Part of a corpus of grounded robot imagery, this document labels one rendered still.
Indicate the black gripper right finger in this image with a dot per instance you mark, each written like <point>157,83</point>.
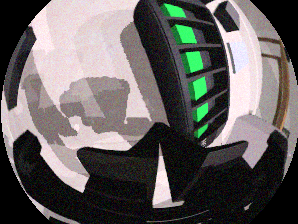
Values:
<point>185,161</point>

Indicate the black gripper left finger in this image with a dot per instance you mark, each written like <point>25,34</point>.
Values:
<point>139,164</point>

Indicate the dark grey controller unit with green rocker switches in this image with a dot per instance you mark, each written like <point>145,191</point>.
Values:
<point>185,49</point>

